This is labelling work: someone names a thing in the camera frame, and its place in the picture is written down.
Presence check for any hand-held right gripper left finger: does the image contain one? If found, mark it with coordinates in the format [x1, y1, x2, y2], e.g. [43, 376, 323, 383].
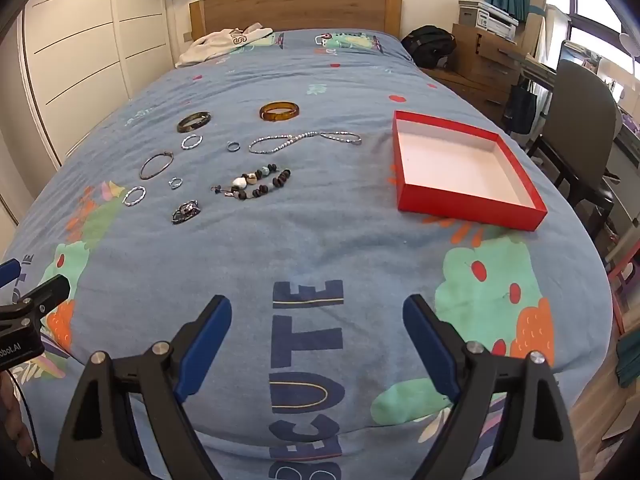
[54, 295, 233, 480]

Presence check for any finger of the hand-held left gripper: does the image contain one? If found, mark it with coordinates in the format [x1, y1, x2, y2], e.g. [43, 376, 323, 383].
[19, 274, 71, 317]
[0, 258, 22, 289]

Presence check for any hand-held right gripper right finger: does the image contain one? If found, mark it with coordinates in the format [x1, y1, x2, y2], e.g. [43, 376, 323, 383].
[402, 294, 581, 480]

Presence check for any dark bead bracelet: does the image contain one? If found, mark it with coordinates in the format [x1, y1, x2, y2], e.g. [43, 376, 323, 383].
[171, 200, 202, 225]

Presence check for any red box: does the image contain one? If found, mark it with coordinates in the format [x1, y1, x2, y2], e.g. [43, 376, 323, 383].
[387, 110, 548, 232]

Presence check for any silver bead necklace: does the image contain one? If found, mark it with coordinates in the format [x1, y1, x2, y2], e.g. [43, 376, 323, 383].
[248, 131, 363, 156]

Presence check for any person's left hand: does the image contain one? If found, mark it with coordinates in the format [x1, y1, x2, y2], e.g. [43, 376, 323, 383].
[0, 375, 32, 457]

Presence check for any printed blue blanket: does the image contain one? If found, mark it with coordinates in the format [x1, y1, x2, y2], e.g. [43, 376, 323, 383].
[0, 29, 616, 480]

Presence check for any thin copper bangle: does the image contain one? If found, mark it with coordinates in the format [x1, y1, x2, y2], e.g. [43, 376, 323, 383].
[139, 151, 174, 181]

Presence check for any dark mottled bangle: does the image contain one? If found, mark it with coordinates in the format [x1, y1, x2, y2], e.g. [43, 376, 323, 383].
[177, 111, 212, 134]

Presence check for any white wardrobe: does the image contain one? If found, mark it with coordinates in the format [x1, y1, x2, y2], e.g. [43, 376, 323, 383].
[22, 0, 196, 166]

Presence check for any amber bangle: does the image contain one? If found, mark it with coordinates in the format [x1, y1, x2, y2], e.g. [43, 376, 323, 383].
[259, 101, 301, 123]

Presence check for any dark hanging bag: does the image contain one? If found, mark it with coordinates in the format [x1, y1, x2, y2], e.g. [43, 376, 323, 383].
[505, 80, 538, 135]

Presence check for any grey chair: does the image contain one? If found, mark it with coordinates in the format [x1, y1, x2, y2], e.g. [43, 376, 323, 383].
[527, 59, 623, 241]

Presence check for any wooden dresser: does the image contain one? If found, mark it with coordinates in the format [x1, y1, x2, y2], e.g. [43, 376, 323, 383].
[420, 22, 538, 121]

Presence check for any grey desk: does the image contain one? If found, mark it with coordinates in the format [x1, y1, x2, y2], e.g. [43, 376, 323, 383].
[500, 42, 640, 151]

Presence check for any black backpack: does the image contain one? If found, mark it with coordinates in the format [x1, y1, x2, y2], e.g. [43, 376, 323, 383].
[401, 25, 457, 68]

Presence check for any white garment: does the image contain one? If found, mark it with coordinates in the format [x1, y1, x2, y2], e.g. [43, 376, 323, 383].
[175, 22, 275, 67]

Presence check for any white printer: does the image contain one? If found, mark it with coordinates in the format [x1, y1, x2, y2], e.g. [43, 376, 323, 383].
[457, 1, 520, 41]

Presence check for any wooden headboard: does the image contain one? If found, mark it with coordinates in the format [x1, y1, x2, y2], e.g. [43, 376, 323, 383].
[189, 0, 403, 41]

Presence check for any window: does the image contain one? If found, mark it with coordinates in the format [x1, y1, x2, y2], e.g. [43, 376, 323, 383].
[545, 0, 640, 58]

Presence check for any black cable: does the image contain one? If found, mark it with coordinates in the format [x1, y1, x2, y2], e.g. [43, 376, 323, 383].
[9, 364, 43, 463]

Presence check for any wooden bead bracelet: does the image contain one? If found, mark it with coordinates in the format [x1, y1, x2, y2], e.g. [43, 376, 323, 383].
[211, 162, 292, 200]

